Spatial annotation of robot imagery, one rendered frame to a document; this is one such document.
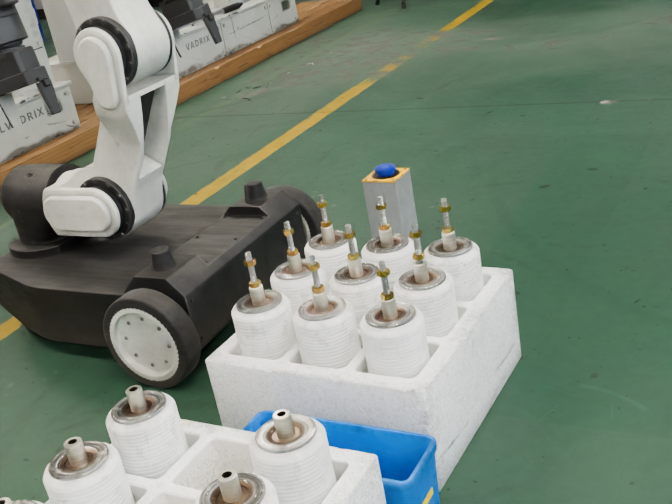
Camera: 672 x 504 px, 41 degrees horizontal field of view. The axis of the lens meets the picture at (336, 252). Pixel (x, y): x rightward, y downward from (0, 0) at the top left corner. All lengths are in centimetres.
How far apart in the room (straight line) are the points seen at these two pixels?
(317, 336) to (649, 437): 53
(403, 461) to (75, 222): 98
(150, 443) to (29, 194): 101
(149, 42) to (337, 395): 83
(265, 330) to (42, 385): 67
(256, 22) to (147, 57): 301
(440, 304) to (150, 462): 49
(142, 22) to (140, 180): 33
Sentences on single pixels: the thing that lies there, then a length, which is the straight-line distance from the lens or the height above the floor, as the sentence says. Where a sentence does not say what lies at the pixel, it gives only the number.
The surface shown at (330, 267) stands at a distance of 159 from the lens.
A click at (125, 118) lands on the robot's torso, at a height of 48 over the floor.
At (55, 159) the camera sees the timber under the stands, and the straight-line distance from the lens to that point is 355.
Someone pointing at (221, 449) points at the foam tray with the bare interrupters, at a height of 16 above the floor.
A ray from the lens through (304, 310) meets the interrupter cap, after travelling 139.
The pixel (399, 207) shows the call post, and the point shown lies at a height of 26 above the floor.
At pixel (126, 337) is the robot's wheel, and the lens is 179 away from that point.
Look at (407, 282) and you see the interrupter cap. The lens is 141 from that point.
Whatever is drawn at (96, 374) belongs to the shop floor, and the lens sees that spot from 193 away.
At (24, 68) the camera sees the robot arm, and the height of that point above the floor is 64.
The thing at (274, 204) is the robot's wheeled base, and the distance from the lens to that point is 201.
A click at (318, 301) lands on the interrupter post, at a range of 137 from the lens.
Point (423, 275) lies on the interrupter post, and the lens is 141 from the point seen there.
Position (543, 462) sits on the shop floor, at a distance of 142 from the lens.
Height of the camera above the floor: 88
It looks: 23 degrees down
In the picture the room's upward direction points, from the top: 11 degrees counter-clockwise
